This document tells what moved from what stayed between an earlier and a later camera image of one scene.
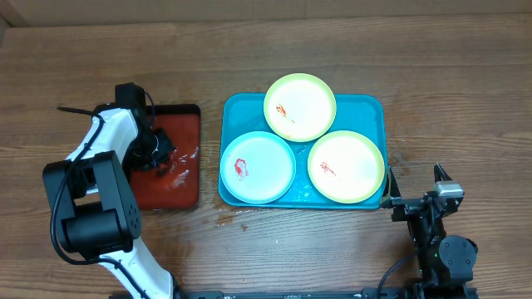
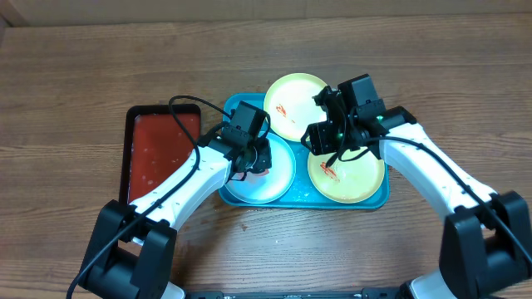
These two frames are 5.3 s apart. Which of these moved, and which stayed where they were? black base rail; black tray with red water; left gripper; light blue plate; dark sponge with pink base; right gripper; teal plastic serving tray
Moved: right gripper; dark sponge with pink base; left gripper
Stayed: light blue plate; black base rail; black tray with red water; teal plastic serving tray
